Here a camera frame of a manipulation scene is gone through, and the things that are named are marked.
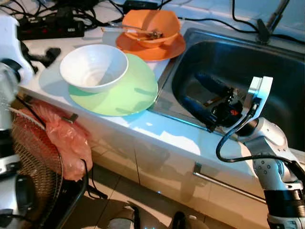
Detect short steel cabinet handle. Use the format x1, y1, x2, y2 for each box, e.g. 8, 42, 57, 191
63, 113, 79, 122

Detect dark sink faucet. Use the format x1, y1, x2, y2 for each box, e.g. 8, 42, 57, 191
256, 0, 291, 43

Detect red plastic bag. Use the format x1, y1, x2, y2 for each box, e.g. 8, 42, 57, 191
26, 100, 93, 181

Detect silver metal utensil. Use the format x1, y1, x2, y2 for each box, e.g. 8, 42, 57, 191
136, 28, 165, 40

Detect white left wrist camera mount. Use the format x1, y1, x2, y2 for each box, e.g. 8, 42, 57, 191
0, 13, 35, 85

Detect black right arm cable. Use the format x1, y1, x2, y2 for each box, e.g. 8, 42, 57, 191
215, 112, 305, 167

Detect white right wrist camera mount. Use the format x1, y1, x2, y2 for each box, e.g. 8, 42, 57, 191
241, 75, 274, 132

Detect grey robot left leg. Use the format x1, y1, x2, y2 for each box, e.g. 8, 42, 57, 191
107, 203, 141, 229

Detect stainless steel sink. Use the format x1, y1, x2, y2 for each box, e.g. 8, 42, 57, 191
152, 28, 305, 153

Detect long steel cabinet handle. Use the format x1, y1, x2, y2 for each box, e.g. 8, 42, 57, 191
193, 162, 267, 203

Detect black fan stand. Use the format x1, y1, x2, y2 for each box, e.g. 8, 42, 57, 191
45, 162, 91, 229

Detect light green plate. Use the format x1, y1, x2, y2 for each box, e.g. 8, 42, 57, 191
68, 52, 159, 116

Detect black power adapter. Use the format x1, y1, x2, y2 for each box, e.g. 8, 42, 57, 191
123, 0, 160, 12

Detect black power strip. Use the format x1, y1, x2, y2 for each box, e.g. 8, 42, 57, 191
17, 19, 85, 40

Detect black floor cable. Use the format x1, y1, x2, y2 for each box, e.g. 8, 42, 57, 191
81, 157, 109, 198

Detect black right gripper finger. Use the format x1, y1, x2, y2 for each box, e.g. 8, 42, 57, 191
179, 94, 217, 130
194, 72, 233, 96

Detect grey robot right leg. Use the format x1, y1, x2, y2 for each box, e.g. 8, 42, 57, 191
172, 210, 210, 229

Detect grey robot leg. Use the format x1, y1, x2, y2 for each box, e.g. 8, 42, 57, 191
172, 210, 210, 229
107, 203, 141, 229

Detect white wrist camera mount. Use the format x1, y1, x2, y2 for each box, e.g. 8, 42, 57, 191
241, 75, 274, 132
0, 13, 35, 85

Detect metal grille floor fan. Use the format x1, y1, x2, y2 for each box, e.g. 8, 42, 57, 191
10, 107, 65, 229

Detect orange plate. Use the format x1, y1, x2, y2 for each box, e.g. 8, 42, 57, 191
116, 31, 186, 62

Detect orange bowl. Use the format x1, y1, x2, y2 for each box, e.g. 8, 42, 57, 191
122, 10, 182, 48

